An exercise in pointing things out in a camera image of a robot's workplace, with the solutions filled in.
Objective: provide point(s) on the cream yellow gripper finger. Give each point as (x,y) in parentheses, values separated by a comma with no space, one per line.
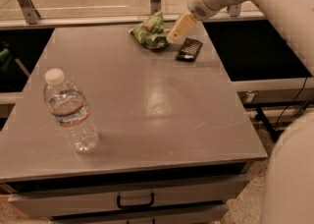
(183,25)

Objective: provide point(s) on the green jalapeno chip bag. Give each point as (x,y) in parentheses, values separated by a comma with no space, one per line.
(151,33)

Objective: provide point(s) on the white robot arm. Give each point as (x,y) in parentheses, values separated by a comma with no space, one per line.
(289,186)

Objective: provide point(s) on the dark rxbar chocolate bar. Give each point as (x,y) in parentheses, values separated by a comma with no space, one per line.
(190,50)

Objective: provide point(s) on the black metal stand leg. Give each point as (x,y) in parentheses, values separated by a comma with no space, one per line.
(261,117)

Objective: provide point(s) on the clear plastic water bottle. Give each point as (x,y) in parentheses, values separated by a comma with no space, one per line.
(70,110)

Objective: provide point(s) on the grey lower drawer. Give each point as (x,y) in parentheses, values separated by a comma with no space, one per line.
(188,214)

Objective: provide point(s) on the grey drawer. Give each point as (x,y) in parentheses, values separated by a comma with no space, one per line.
(103,198)
(188,214)

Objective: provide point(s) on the grey upper drawer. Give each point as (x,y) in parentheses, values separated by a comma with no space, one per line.
(103,198)

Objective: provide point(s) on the right metal railing bracket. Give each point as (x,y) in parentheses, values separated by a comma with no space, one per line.
(234,10)

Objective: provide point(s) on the left metal railing bracket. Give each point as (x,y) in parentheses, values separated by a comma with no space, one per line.
(30,13)

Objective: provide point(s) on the grey metal rail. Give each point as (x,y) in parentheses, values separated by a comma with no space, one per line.
(115,20)

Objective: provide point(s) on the black drawer handle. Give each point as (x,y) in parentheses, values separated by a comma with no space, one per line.
(135,200)

